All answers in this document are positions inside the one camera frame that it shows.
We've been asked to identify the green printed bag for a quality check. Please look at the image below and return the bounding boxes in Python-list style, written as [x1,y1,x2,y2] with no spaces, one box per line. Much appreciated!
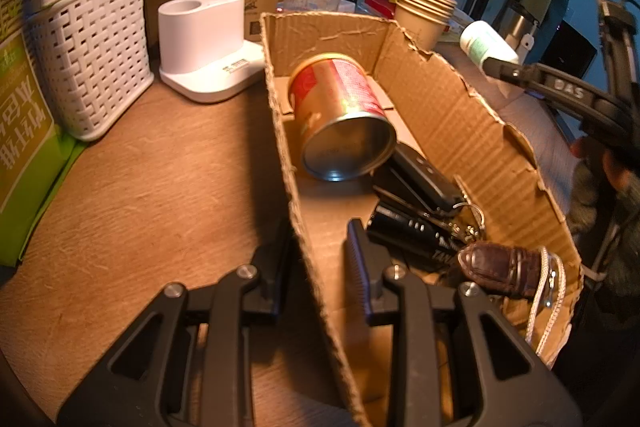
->
[0,0,87,269]

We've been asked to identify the white desk lamp base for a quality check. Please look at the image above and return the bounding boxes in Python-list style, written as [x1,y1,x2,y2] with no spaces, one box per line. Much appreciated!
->
[157,0,267,104]

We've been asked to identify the white woven plastic basket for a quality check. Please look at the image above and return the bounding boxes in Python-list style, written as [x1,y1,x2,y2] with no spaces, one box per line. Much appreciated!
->
[22,0,157,144]

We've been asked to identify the white plastic bottle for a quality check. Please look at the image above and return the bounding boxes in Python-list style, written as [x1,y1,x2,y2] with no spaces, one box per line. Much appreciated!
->
[458,20,522,68]

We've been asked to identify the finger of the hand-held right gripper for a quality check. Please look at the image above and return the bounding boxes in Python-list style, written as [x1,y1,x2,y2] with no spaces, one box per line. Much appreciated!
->
[482,56,630,136]

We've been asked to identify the dark flat screen device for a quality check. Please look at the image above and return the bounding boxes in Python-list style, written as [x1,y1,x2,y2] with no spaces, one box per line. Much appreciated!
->
[541,19,599,78]

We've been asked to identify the metal keys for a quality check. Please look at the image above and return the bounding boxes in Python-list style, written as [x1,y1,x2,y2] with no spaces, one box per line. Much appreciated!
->
[449,201,489,244]

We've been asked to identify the steel tumbler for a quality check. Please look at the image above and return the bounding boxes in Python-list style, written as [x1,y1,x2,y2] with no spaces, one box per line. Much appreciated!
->
[501,3,545,54]

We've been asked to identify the red label tin can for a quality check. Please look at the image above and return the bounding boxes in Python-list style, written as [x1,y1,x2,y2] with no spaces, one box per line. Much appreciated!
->
[287,53,398,182]

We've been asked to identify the stack of paper cups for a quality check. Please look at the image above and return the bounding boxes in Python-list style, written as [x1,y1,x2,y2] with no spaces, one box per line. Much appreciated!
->
[394,0,459,51]

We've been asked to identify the cardboard box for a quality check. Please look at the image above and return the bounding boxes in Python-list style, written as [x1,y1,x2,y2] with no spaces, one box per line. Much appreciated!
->
[259,11,585,427]

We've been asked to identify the person's right hand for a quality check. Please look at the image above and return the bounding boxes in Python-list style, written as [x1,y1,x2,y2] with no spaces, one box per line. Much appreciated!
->
[571,138,635,194]

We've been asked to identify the black car key fob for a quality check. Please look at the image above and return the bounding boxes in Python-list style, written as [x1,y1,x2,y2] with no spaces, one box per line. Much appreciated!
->
[384,144,467,216]

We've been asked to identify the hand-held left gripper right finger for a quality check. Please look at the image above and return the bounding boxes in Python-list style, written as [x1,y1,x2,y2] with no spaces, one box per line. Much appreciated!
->
[345,218,585,427]

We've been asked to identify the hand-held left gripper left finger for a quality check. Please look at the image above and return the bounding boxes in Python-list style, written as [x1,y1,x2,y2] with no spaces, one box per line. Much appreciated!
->
[57,217,297,427]

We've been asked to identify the white cord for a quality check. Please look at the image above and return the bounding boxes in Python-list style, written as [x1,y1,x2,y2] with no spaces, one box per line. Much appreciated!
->
[525,246,568,355]

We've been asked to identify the person's right forearm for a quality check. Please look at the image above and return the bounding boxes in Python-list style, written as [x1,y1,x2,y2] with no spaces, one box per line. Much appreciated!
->
[566,157,640,300]

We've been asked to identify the red flat packet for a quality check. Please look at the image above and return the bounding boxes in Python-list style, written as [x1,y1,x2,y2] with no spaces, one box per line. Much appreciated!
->
[364,0,402,21]

